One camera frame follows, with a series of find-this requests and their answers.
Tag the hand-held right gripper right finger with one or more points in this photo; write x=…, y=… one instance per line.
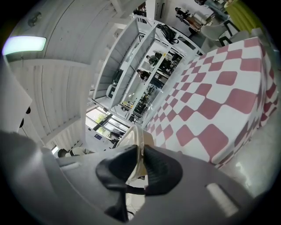
x=162, y=171

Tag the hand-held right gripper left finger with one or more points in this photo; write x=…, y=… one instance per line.
x=114, y=169

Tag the clear plastic container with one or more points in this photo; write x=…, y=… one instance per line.
x=138, y=136

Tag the red white checkered table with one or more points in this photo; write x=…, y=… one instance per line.
x=219, y=99

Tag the white metal shelf rack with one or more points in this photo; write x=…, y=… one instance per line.
x=123, y=61

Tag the black bag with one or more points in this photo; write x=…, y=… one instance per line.
x=168, y=33

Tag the grey chair black legs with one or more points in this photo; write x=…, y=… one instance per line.
x=211, y=33

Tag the ceiling light panel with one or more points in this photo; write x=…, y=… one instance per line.
x=25, y=45

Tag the yellow-green cloth table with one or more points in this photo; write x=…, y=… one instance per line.
x=243, y=13

